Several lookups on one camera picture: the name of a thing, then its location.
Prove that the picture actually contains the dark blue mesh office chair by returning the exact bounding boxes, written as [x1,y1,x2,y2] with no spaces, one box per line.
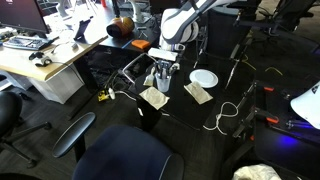
[51,111,185,180]

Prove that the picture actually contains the white desk cabinet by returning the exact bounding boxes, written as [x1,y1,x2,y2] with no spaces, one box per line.
[28,64,85,105]

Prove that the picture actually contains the orange brown ball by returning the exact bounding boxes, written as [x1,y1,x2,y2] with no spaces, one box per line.
[105,16,136,39]

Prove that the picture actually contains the silver metal tube frame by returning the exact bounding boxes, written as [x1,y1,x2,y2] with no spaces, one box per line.
[121,52,158,85]

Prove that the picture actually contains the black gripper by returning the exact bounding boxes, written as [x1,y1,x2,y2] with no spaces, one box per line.
[155,59,175,80]

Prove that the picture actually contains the white cable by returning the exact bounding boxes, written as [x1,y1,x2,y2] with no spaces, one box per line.
[113,89,240,136]

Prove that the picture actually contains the clear plastic cup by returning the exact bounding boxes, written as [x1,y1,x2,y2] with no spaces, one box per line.
[155,73,172,94]

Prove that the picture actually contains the small orange pad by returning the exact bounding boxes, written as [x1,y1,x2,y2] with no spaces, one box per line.
[130,39,151,51]

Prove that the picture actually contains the rolled brown paper napkin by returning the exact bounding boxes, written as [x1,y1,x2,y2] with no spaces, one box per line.
[143,73,156,87]

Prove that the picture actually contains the black clamp orange handle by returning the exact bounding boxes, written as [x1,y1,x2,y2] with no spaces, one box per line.
[241,79,276,101]
[232,106,281,139]

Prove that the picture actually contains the black computer monitor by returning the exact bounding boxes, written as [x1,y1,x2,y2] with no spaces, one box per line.
[0,0,52,37]

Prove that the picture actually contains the black tablet stand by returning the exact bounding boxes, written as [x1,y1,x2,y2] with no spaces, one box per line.
[72,15,95,42]

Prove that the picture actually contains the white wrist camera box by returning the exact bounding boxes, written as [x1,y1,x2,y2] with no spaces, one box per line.
[147,47,179,63]

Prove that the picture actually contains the black computer keyboard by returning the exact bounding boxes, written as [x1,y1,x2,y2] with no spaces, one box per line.
[2,35,52,52]

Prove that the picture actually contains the yellow floor power box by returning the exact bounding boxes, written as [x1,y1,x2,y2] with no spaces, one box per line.
[97,90,111,102]

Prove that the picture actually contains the white power plug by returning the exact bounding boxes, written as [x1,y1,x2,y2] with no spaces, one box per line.
[107,87,117,101]

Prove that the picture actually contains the white plastic bag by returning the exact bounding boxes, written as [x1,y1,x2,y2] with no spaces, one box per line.
[232,163,284,180]

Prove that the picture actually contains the black office chair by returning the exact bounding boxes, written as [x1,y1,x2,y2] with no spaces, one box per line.
[0,90,53,169]
[233,0,320,38]

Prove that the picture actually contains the light wooden desk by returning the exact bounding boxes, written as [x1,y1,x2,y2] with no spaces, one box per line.
[0,6,113,83]

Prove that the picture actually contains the white round plate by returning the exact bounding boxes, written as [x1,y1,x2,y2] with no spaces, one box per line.
[188,68,220,89]

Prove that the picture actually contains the black optical breadboard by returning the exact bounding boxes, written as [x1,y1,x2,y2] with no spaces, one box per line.
[253,81,320,148]

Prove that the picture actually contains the black grey computer mouse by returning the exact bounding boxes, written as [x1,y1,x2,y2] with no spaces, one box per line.
[28,50,53,68]

